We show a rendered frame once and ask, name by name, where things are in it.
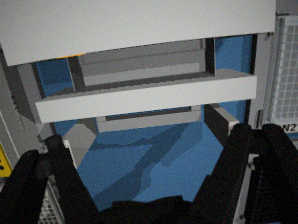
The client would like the blue bench mat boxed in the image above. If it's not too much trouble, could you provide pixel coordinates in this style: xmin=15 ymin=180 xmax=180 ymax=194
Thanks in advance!
xmin=36 ymin=35 xmax=253 ymax=212

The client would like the black assay plate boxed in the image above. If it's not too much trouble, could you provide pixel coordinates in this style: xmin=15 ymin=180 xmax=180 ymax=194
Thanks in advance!
xmin=244 ymin=157 xmax=280 ymax=224

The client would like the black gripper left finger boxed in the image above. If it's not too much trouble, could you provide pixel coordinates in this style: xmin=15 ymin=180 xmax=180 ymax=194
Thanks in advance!
xmin=0 ymin=117 xmax=106 ymax=224

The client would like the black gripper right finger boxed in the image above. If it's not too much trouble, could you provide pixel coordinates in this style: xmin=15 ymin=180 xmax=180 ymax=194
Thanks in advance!
xmin=177 ymin=103 xmax=298 ymax=224

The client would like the white multi-well plate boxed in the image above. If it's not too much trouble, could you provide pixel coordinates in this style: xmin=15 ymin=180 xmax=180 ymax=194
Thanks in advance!
xmin=38 ymin=178 xmax=65 ymax=224

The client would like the white multiwell assay plate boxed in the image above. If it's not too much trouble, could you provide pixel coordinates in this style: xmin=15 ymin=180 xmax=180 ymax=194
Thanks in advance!
xmin=262 ymin=16 xmax=298 ymax=125

